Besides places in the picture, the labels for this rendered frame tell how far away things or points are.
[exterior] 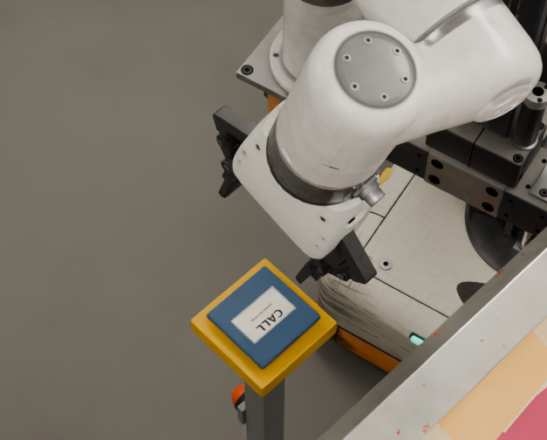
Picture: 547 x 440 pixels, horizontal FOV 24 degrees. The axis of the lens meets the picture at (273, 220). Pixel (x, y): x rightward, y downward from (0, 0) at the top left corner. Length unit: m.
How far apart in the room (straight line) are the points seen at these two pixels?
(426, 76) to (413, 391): 0.23
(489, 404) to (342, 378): 1.65
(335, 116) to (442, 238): 1.69
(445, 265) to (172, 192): 0.70
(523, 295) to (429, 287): 1.45
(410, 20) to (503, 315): 0.24
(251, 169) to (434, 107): 0.20
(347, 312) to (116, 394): 0.51
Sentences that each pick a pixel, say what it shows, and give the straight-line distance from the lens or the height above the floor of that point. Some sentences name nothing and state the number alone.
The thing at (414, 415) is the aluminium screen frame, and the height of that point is 1.55.
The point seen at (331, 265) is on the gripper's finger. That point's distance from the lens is 0.95.
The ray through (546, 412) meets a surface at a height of 1.47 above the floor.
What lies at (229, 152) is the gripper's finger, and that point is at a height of 1.55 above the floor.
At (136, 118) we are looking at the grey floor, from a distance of 2.92.
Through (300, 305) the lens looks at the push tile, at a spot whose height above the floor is 0.97.
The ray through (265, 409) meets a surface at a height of 0.74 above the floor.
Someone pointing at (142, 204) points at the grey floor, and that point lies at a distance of 2.79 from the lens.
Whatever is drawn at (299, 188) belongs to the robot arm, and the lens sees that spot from 0.84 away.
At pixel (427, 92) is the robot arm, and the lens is 0.76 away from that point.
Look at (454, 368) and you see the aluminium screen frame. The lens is 0.89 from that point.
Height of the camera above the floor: 2.35
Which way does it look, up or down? 59 degrees down
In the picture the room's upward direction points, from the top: straight up
